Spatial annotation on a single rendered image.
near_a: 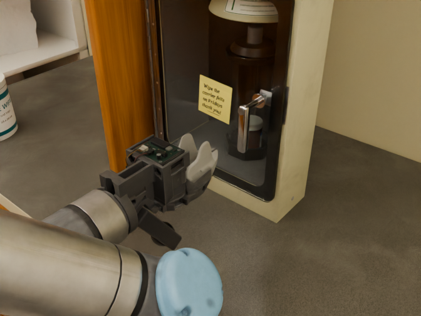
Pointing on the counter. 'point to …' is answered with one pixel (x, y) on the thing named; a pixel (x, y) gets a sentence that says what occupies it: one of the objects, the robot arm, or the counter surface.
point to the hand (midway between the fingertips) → (210, 158)
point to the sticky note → (215, 99)
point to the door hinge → (150, 61)
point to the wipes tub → (6, 111)
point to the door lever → (258, 100)
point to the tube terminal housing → (294, 112)
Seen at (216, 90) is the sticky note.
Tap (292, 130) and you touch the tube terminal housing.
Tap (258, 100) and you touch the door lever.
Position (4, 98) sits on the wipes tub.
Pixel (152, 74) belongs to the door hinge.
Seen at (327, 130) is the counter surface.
